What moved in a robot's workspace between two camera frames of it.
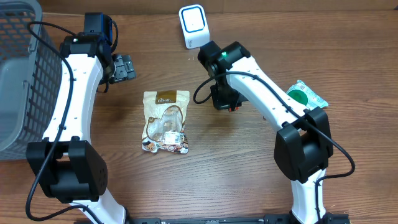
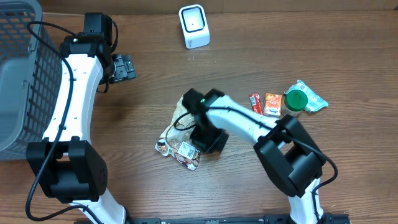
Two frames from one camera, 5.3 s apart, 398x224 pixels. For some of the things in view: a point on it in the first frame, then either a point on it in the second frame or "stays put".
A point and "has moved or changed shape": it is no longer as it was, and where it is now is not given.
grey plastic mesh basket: x=30 y=78 stays put
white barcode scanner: x=194 y=25 stays put
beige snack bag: x=165 y=121 has moved or changed shape
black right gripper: x=225 y=101 → x=211 y=144
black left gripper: x=125 y=69 stays put
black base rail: x=278 y=219 stays put
